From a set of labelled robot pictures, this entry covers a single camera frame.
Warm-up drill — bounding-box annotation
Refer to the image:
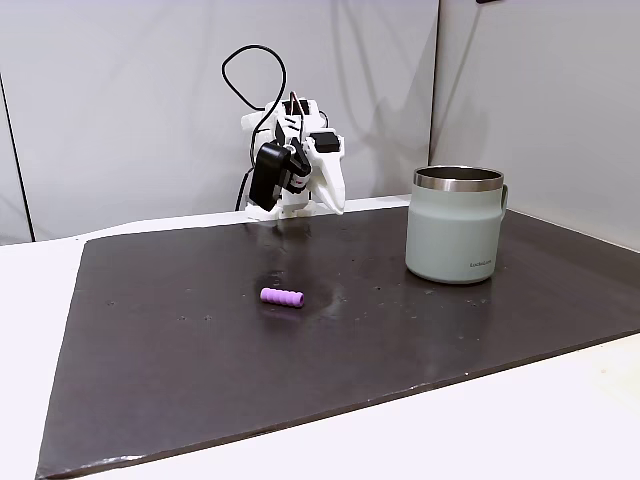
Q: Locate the purple ribbed pen grip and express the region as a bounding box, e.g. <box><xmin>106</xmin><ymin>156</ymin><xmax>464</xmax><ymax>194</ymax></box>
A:
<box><xmin>259</xmin><ymin>286</ymin><xmax>307</xmax><ymax>312</ymax></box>

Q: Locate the pale green steel-rimmed cup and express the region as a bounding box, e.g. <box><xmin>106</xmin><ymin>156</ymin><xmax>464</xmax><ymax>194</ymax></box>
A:
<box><xmin>404</xmin><ymin>164</ymin><xmax>512</xmax><ymax>286</ymax></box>

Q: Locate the dark brown table mat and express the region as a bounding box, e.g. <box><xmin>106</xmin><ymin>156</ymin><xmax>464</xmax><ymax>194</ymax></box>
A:
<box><xmin>35</xmin><ymin>206</ymin><xmax>640</xmax><ymax>480</ymax></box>

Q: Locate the black oval camera box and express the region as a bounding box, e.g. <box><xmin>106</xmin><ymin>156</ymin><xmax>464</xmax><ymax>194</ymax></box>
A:
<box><xmin>248</xmin><ymin>141</ymin><xmax>292</xmax><ymax>213</ymax></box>

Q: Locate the black base power cable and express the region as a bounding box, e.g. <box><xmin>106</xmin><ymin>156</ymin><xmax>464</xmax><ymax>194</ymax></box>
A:
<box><xmin>235</xmin><ymin>167</ymin><xmax>256</xmax><ymax>212</ymax></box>

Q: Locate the black thin wall strip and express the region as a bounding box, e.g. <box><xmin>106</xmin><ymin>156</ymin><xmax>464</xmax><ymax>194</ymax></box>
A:
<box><xmin>0</xmin><ymin>73</ymin><xmax>38</xmax><ymax>243</ymax></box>

